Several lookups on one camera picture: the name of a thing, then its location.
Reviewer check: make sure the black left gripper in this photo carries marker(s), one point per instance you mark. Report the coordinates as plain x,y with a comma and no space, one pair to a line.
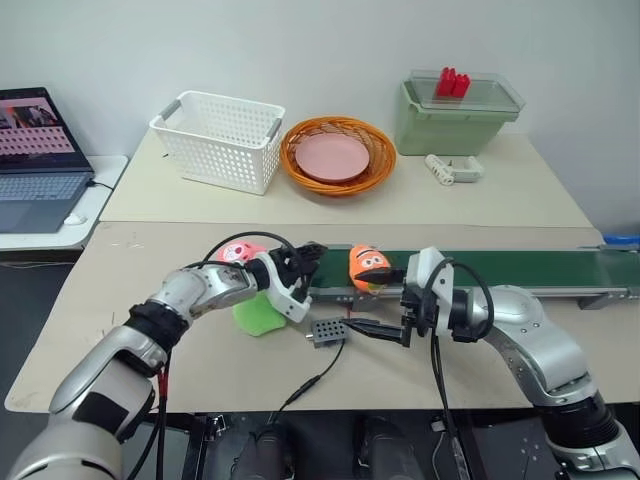
295,272

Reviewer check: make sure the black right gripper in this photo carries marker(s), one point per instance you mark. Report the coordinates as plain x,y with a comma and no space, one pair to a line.
412,315

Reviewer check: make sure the orange plush fish toy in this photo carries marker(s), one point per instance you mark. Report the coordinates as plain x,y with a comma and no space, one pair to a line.
367,260

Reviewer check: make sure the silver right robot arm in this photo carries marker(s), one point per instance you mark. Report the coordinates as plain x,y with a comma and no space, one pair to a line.
525,320

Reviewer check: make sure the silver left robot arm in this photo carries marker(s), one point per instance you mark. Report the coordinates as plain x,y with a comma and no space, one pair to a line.
210,286

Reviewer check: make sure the pink plush toy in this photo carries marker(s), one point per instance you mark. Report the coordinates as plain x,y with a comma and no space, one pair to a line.
237,251

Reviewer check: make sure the green plush toy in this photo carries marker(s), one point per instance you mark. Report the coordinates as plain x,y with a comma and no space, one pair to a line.
255,317

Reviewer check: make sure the green conveyor belt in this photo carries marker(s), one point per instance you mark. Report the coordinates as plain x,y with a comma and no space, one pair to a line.
500,270

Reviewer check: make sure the grey perforated control box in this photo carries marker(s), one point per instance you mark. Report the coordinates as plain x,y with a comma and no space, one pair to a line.
327,333

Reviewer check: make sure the pink plate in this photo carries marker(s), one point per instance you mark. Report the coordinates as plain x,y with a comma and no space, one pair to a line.
332,157

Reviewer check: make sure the orange woven basket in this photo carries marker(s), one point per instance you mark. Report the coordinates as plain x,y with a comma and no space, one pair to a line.
382,150

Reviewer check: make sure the white power strip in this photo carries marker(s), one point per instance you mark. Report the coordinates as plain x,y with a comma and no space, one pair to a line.
439,169

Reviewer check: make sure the dark rounded shape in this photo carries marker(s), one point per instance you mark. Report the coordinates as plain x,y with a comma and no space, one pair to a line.
390,450
265,455

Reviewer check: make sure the white perforated plastic basket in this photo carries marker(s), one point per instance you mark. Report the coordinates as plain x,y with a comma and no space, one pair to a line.
220,140

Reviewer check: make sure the green storage bin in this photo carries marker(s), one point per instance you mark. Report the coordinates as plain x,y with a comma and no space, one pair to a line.
445,132

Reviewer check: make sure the white side table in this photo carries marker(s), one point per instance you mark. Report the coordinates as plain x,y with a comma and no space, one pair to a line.
107,172

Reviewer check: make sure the tall red block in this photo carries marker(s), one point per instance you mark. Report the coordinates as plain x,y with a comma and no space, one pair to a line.
444,82

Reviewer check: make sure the short red block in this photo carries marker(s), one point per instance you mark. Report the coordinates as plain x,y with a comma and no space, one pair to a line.
462,86

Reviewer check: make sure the clear plastic bin lid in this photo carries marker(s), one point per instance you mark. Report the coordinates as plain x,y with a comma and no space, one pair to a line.
492,95

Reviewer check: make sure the white computer mouse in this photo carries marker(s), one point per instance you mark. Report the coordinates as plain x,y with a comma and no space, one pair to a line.
75,219

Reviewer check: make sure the blue object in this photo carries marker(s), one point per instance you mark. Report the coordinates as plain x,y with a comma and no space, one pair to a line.
622,241

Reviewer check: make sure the dark laptop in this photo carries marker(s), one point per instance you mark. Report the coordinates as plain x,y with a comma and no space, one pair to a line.
35,165

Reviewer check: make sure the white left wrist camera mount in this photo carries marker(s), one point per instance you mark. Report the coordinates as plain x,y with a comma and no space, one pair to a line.
287,300

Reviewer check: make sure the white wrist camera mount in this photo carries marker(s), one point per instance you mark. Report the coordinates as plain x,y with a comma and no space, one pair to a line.
425,265
287,300

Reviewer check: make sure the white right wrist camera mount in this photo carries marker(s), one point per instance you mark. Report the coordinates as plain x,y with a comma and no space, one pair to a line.
425,265

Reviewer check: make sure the white bracket-shaped holder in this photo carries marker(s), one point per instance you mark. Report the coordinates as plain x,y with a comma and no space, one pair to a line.
472,170

